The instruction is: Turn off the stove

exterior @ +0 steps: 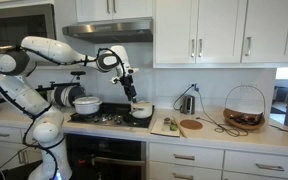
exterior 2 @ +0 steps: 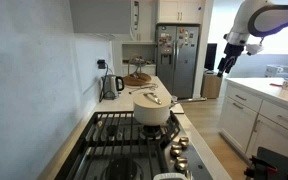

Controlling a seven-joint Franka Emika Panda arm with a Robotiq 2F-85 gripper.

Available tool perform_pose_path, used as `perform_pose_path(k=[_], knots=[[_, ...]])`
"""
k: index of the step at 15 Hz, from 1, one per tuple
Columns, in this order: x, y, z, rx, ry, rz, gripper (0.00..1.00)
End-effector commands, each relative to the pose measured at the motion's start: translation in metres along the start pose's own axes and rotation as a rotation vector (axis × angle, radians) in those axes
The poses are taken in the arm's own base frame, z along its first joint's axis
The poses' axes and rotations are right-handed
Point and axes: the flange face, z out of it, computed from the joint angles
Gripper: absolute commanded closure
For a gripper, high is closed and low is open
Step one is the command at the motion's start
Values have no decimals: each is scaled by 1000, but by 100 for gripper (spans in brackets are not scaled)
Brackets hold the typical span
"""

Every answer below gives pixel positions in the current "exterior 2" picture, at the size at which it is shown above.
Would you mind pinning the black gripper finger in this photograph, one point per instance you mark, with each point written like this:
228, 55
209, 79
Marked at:
220, 72
227, 70

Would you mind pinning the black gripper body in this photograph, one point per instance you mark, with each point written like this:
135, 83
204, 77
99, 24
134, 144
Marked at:
232, 52

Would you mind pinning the steel stove knob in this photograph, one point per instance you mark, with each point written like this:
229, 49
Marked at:
181, 163
176, 150
184, 142

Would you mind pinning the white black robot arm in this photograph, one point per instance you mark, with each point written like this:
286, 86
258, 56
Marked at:
259, 18

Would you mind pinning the black gas stove cooktop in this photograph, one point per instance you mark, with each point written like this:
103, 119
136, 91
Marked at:
114, 146

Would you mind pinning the wooden box on floor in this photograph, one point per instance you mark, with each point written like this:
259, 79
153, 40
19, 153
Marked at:
211, 85

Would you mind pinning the black monitor screen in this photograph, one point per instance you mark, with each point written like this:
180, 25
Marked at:
210, 56

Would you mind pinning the stainless steel refrigerator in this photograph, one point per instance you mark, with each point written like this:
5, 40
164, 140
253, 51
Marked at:
177, 47

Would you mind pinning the white island cabinets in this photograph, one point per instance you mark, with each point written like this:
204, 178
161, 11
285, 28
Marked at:
255, 114

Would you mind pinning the white upper cabinets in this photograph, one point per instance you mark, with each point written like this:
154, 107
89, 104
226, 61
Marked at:
180, 11

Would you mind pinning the white cooking pot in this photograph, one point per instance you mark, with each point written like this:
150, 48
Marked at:
151, 116

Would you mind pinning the round wooden tray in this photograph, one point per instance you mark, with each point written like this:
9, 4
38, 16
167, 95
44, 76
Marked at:
137, 79

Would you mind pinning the black chair with red clamp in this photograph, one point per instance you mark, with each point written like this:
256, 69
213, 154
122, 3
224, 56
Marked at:
267, 165

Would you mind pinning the stainless steel electric kettle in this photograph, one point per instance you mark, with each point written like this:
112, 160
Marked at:
112, 85

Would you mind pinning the white pot rim foreground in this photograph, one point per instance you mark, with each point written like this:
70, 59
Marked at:
170, 176

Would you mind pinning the grey range hood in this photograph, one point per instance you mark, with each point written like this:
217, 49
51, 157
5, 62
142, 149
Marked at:
105, 17

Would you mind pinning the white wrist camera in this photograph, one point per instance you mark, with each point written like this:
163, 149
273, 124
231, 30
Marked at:
253, 49

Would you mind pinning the white pot lid steel handle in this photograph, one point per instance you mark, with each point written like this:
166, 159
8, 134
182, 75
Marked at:
151, 100

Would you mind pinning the black wall plug adapter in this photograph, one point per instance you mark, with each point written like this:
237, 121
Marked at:
101, 64

